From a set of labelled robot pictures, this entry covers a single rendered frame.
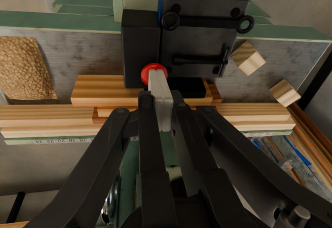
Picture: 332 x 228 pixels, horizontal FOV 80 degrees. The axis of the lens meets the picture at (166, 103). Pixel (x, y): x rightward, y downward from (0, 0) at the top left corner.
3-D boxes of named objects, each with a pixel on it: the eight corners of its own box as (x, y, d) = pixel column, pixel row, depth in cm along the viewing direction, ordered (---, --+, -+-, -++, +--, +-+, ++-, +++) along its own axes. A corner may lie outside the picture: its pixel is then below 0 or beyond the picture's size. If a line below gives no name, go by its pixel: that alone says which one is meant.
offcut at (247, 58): (256, 50, 36) (266, 62, 33) (239, 64, 38) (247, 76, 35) (246, 40, 34) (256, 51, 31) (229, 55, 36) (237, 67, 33)
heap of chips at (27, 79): (34, 37, 30) (27, 46, 28) (58, 98, 39) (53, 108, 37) (-30, 34, 29) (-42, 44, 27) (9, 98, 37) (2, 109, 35)
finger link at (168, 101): (164, 100, 15) (174, 99, 15) (155, 68, 21) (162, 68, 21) (161, 132, 16) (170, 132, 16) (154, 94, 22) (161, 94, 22)
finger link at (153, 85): (161, 132, 16) (152, 133, 16) (154, 94, 22) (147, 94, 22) (164, 100, 15) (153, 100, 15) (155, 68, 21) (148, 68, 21)
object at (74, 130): (284, 108, 48) (296, 124, 45) (280, 113, 50) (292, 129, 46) (11, 111, 40) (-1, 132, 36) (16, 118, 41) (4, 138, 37)
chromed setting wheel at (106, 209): (117, 148, 42) (112, 211, 34) (120, 175, 51) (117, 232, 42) (102, 149, 42) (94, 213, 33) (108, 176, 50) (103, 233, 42)
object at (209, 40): (238, -13, 23) (260, 4, 19) (213, 68, 30) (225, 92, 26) (119, -23, 21) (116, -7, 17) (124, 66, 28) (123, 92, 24)
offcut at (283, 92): (277, 97, 45) (285, 107, 43) (268, 89, 43) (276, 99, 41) (292, 87, 44) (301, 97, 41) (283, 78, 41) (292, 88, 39)
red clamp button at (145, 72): (168, 61, 22) (169, 66, 21) (165, 83, 24) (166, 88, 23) (141, 60, 22) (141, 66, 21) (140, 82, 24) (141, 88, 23)
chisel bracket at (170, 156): (197, 120, 34) (210, 165, 28) (184, 162, 44) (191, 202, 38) (154, 121, 33) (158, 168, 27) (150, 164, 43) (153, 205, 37)
